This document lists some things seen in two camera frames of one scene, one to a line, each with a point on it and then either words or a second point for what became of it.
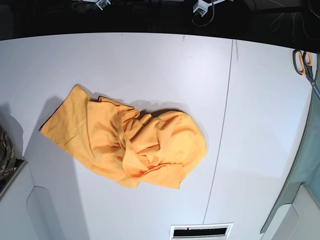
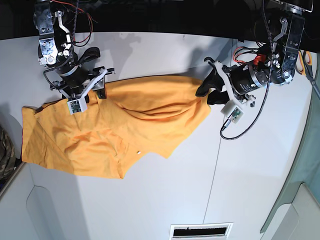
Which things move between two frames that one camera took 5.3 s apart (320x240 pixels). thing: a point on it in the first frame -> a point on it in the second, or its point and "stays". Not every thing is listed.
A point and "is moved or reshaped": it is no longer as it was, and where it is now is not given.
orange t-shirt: (158, 149) is moved or reshaped
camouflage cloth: (7, 155) stays
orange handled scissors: (303, 61) stays
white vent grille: (210, 231) stays
